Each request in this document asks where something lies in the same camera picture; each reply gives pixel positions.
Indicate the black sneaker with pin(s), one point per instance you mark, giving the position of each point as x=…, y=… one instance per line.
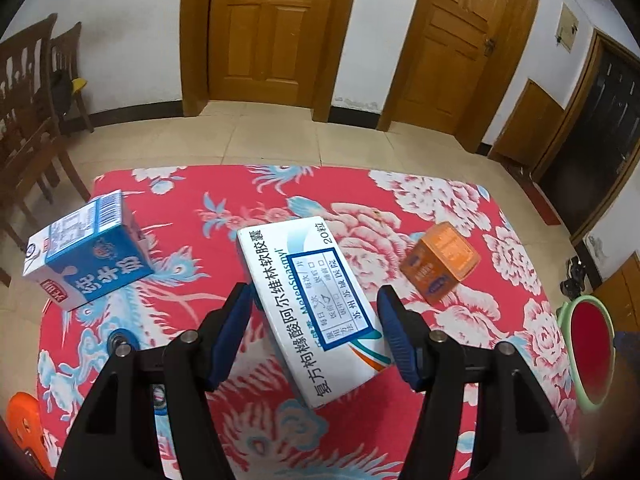
x=571, y=287
x=576, y=267

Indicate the blue milk carton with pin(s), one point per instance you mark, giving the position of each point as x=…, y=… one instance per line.
x=95, y=255

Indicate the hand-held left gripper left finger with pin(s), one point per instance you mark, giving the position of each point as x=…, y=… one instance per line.
x=227, y=340

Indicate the wooden wall panel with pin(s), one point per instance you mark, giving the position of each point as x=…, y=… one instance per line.
x=530, y=122

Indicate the wall electrical box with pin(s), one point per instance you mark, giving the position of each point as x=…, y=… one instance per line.
x=566, y=27

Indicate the yellow seat cushion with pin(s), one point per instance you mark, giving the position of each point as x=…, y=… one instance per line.
x=79, y=86

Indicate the black bag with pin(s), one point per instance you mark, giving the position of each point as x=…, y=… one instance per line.
x=61, y=92

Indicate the wooden cabinet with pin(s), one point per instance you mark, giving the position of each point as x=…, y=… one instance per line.
x=620, y=290

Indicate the blue fidget spinner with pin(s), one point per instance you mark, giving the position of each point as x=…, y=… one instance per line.
x=117, y=339

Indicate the red doormat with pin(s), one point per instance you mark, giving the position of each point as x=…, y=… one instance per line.
x=537, y=190

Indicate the white medicine box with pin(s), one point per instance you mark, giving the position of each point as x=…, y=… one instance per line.
x=310, y=285

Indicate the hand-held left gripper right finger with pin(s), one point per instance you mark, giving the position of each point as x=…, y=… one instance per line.
x=400, y=340

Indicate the wooden panel door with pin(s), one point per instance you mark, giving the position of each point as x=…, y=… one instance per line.
x=460, y=50
x=270, y=30

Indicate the black entrance door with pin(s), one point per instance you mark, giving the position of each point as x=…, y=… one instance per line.
x=595, y=135

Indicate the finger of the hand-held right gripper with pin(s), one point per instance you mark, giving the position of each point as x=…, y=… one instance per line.
x=630, y=346

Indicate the red bucket with green rim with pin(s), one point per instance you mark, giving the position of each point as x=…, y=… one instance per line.
x=592, y=350

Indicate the red floral tablecloth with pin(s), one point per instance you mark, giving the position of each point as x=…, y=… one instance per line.
x=325, y=195

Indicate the orange plastic stool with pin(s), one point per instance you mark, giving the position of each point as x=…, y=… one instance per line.
x=27, y=430

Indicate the wooden chair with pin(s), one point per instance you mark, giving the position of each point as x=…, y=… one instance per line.
x=25, y=125
x=70, y=47

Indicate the orange cardboard box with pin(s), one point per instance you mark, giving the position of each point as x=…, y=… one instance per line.
x=440, y=260

